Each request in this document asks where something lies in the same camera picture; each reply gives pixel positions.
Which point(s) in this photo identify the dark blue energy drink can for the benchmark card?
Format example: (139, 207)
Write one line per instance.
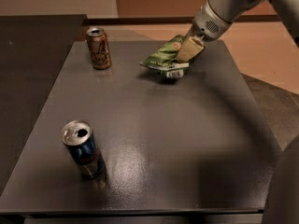
(77, 137)

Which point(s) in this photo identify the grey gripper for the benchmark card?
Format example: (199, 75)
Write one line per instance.
(206, 26)

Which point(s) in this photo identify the orange soda can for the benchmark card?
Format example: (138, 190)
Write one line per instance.
(98, 48)

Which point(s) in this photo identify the green jalapeno chip bag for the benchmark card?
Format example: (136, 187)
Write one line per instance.
(163, 59)

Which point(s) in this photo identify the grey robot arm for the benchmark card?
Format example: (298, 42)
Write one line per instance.
(282, 204)

